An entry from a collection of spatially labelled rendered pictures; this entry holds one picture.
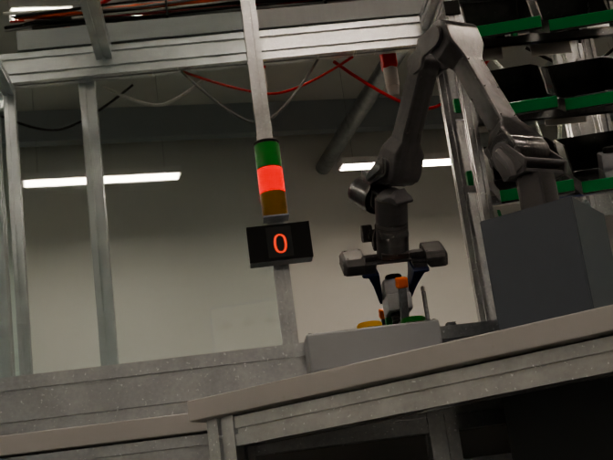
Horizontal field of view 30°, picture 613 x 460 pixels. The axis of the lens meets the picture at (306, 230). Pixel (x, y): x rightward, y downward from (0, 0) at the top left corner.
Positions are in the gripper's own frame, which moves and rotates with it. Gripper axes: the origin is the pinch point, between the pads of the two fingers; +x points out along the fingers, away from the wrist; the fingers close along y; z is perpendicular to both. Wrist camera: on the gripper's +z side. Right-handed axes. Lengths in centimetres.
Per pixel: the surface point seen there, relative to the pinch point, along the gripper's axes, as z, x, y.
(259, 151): 26.5, -18.9, 20.5
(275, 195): 20.3, -11.8, 18.5
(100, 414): -26, 5, 52
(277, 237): 15.1, -5.3, 19.2
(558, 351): -71, -22, -6
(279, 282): 13.8, 3.4, 19.6
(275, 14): 145, -22, 5
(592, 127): 122, 14, -83
